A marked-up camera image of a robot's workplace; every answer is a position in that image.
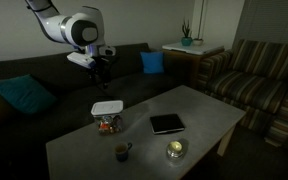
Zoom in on candle in glass holder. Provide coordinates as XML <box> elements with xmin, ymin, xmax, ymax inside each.
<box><xmin>165</xmin><ymin>139</ymin><xmax>185</xmax><ymax>161</ymax></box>

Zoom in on grey window blind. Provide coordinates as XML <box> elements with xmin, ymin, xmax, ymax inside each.
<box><xmin>233</xmin><ymin>0</ymin><xmax>288</xmax><ymax>46</ymax></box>

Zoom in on dark grey fabric sofa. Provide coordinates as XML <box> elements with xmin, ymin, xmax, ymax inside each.
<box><xmin>0</xmin><ymin>42</ymin><xmax>192</xmax><ymax>180</ymax></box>

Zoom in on dark blue mug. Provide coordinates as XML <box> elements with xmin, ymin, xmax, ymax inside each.
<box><xmin>114</xmin><ymin>141</ymin><xmax>134</xmax><ymax>163</ymax></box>

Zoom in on wooden side table white top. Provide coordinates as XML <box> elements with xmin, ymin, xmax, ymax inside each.
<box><xmin>161</xmin><ymin>41</ymin><xmax>225</xmax><ymax>90</ymax></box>

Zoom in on white rectangular container lid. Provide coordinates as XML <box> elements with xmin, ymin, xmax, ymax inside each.
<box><xmin>90</xmin><ymin>99</ymin><xmax>125</xmax><ymax>117</ymax></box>

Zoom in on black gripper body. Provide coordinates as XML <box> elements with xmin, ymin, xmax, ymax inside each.
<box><xmin>91</xmin><ymin>55</ymin><xmax>114</xmax><ymax>80</ymax></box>

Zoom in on green plant in teal pot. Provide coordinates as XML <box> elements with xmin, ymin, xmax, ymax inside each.
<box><xmin>180</xmin><ymin>19</ymin><xmax>194</xmax><ymax>47</ymax></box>

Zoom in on clear container with candies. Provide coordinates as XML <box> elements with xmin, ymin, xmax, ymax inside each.
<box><xmin>93</xmin><ymin>113</ymin><xmax>125</xmax><ymax>136</ymax></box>

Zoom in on orchid stems in white pot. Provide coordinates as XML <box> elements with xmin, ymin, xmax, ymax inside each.
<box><xmin>192</xmin><ymin>0</ymin><xmax>207</xmax><ymax>47</ymax></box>

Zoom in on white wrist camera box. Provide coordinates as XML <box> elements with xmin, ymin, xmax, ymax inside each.
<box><xmin>66</xmin><ymin>51</ymin><xmax>97</xmax><ymax>70</ymax></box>

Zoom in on striped armchair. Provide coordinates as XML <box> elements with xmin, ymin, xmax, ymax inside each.
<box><xmin>197</xmin><ymin>38</ymin><xmax>288</xmax><ymax>148</ymax></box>

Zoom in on teal pillow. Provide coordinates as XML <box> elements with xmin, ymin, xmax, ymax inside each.
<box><xmin>0</xmin><ymin>73</ymin><xmax>58</xmax><ymax>116</ymax></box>

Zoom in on bright blue square pillow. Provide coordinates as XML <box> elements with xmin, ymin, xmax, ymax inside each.
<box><xmin>139</xmin><ymin>50</ymin><xmax>166</xmax><ymax>75</ymax></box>

